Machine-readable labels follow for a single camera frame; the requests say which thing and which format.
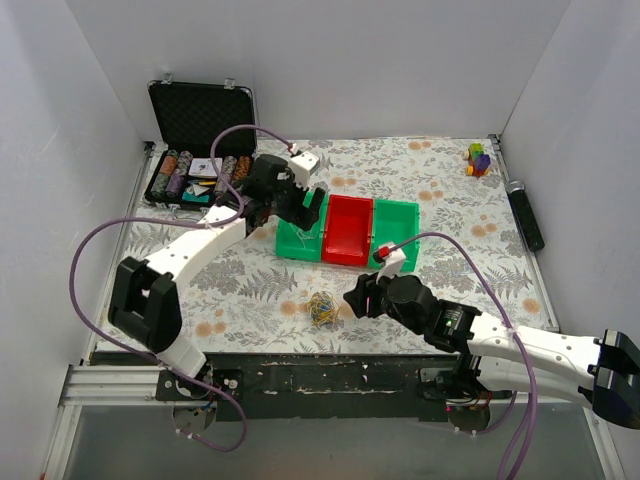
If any white wire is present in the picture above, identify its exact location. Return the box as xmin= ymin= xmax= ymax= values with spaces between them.
xmin=292 ymin=219 xmax=321 ymax=251

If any yellow wire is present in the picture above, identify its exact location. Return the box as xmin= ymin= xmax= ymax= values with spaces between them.
xmin=306 ymin=291 xmax=342 ymax=329

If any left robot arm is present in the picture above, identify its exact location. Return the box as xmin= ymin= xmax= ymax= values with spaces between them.
xmin=108 ymin=152 xmax=326 ymax=400

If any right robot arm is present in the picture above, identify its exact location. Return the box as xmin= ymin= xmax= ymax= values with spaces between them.
xmin=343 ymin=274 xmax=639 ymax=429

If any left green plastic bin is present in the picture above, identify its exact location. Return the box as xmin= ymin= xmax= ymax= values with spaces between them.
xmin=275 ymin=195 xmax=329 ymax=262

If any green plastic bin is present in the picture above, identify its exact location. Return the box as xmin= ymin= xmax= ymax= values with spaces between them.
xmin=367 ymin=199 xmax=420 ymax=269
xmin=275 ymin=195 xmax=329 ymax=262

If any red plastic bin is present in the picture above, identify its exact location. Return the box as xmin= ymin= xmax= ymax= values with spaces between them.
xmin=321 ymin=195 xmax=374 ymax=267

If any playing card deck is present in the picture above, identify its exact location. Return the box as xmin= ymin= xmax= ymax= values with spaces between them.
xmin=188 ymin=157 xmax=223 ymax=179

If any right green plastic bin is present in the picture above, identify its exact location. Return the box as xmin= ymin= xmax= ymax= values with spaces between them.
xmin=367 ymin=199 xmax=420 ymax=269

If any black poker chip case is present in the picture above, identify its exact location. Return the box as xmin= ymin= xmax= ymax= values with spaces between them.
xmin=144 ymin=81 xmax=257 ymax=211

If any black cylindrical flashlight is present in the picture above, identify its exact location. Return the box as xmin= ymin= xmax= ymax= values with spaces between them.
xmin=506 ymin=180 xmax=545 ymax=252

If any colourful toy block train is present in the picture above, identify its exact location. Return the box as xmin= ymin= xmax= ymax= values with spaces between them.
xmin=463 ymin=143 xmax=491 ymax=178

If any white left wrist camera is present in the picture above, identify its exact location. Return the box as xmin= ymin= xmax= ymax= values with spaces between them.
xmin=288 ymin=151 xmax=320 ymax=188

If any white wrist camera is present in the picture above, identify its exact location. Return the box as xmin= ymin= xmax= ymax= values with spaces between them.
xmin=373 ymin=242 xmax=406 ymax=282
xmin=288 ymin=151 xmax=320 ymax=188

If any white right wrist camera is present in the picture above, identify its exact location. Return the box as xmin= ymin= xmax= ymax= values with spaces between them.
xmin=373 ymin=242 xmax=406 ymax=282

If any black table front rail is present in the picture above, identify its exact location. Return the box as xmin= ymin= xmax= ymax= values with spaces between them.
xmin=155 ymin=352 xmax=496 ymax=424

